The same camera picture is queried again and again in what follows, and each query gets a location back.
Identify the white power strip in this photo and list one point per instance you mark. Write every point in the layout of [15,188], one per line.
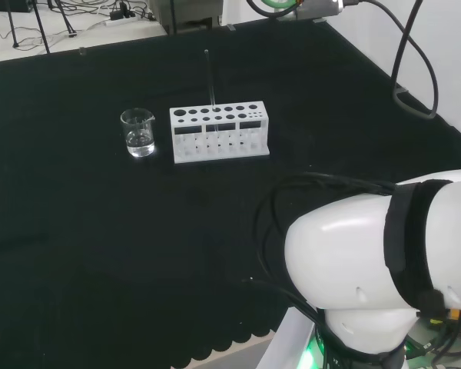
[119,21]

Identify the clear cloth clip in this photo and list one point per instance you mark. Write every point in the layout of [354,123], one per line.
[319,20]
[82,51]
[231,27]

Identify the black bench cloth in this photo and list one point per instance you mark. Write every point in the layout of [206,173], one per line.
[80,215]

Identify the white test tube rack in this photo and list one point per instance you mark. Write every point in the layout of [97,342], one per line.
[219,150]

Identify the black tripod leg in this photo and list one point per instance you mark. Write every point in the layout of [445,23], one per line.
[66,21]
[12,27]
[41,27]

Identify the grey equipment box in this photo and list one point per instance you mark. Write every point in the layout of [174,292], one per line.
[184,15]

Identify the clear glass rod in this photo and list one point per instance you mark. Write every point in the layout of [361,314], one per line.
[211,84]

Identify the glass beaker with water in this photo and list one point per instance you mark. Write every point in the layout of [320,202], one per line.
[139,138]

